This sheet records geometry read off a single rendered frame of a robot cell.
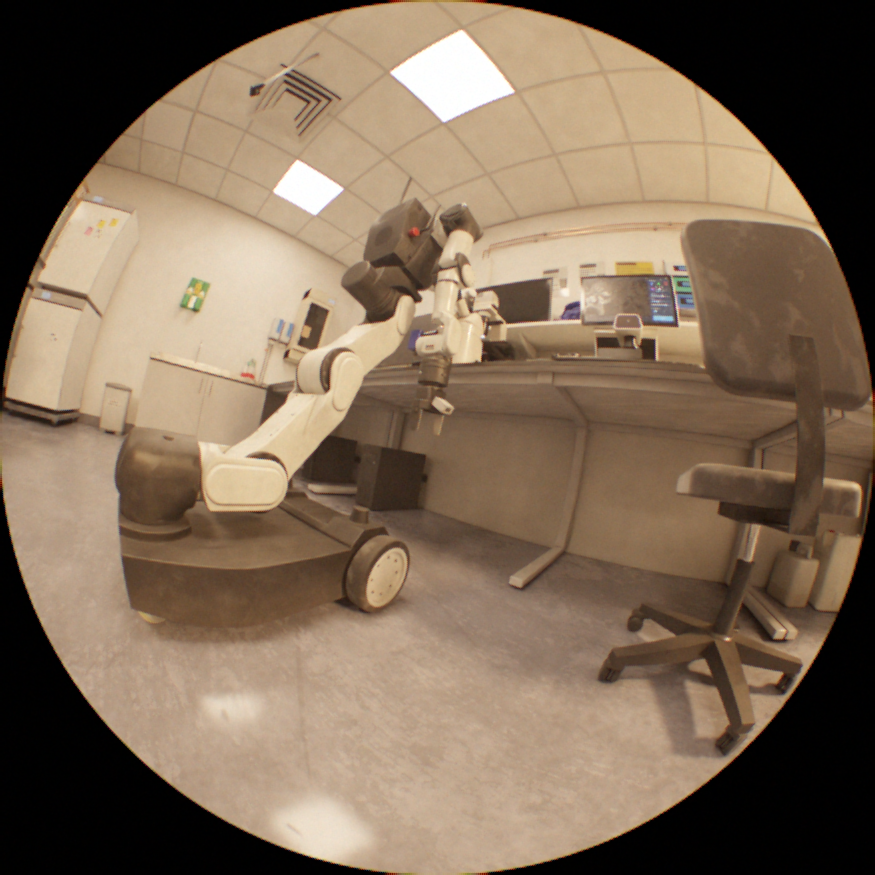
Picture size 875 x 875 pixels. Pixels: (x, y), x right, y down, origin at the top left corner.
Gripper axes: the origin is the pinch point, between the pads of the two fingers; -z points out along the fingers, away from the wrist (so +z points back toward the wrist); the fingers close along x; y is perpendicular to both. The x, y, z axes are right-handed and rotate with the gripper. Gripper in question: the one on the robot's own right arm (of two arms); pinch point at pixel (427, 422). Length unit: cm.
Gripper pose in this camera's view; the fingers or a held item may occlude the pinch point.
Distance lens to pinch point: 81.5
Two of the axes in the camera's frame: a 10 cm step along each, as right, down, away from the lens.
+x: 5.7, 1.0, 8.2
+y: -8.1, -1.0, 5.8
